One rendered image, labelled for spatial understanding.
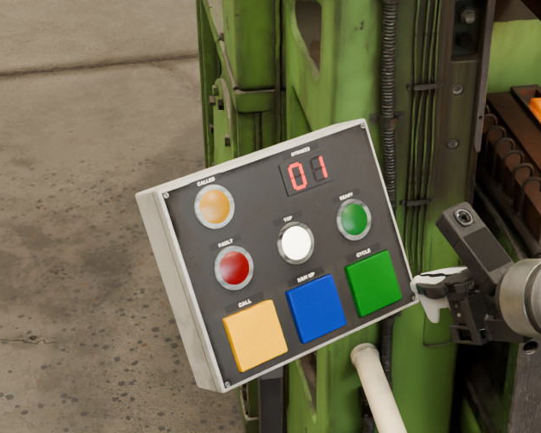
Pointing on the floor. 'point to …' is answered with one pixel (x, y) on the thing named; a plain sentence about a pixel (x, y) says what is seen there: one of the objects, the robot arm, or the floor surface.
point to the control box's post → (270, 401)
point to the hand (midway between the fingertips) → (417, 278)
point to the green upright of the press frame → (454, 72)
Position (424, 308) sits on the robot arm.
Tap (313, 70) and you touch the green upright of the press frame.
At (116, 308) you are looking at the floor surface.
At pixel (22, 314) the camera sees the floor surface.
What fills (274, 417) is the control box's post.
